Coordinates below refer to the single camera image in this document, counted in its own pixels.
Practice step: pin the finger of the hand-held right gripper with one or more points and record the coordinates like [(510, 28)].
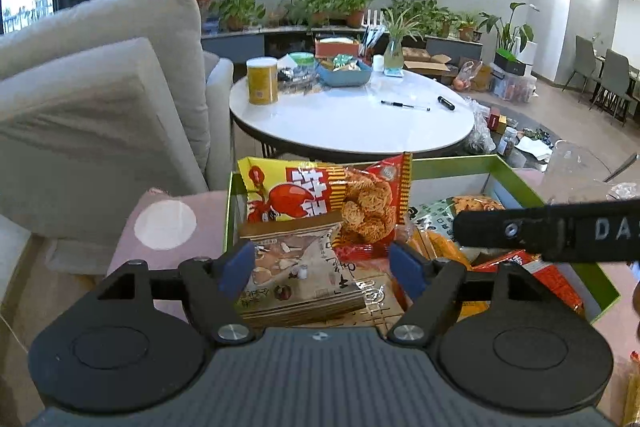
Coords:
[(500, 229)]

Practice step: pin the black box with green top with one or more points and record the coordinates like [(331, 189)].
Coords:
[(510, 64)]

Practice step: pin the glass vase with plant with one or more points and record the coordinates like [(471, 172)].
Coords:
[(394, 54)]

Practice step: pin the orange box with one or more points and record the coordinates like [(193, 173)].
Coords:
[(336, 48)]

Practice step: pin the row of potted plants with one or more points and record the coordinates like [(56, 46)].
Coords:
[(425, 19)]

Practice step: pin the black pen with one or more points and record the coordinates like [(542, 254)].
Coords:
[(405, 106)]

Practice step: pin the metal spoon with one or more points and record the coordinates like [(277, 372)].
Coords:
[(622, 167)]

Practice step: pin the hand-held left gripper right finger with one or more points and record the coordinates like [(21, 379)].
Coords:
[(407, 263)]

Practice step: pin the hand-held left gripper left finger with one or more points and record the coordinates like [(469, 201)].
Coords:
[(235, 269)]

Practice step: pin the brown snack packet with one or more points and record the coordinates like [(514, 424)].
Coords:
[(295, 269)]

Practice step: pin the grey television cabinet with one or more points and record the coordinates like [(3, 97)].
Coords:
[(235, 41)]

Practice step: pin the yellow red crab snack packet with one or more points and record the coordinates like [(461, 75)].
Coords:
[(300, 197)]

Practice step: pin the beige sofa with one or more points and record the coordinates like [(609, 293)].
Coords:
[(165, 17)]

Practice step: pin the large-leaf potted plant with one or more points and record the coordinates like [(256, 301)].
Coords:
[(507, 32)]

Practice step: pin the white round table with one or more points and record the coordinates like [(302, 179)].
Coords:
[(350, 122)]

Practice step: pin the small white jar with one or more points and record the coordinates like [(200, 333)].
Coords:
[(378, 63)]

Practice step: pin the green white patterned packet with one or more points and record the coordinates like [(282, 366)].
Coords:
[(435, 212)]

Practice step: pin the potted green plant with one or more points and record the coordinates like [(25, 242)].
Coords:
[(317, 7), (356, 9), (237, 9)]

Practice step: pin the yellow can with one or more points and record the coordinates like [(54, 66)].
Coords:
[(262, 82)]

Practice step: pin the beige sofa cushion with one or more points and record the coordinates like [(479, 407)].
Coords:
[(90, 132)]

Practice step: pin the blue tray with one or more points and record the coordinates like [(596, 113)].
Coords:
[(345, 77)]

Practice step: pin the clear plastic bag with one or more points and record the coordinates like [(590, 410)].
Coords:
[(481, 132)]

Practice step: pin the open brown cardboard box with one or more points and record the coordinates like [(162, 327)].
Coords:
[(425, 63)]

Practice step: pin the bag of oranges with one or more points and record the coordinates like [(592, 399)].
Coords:
[(467, 77)]

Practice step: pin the grey dining chair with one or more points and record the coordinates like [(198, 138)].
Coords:
[(614, 82), (585, 62)]

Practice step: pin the orange snack packet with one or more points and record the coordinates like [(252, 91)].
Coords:
[(440, 249)]

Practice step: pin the green cardboard box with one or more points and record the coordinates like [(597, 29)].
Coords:
[(450, 167)]

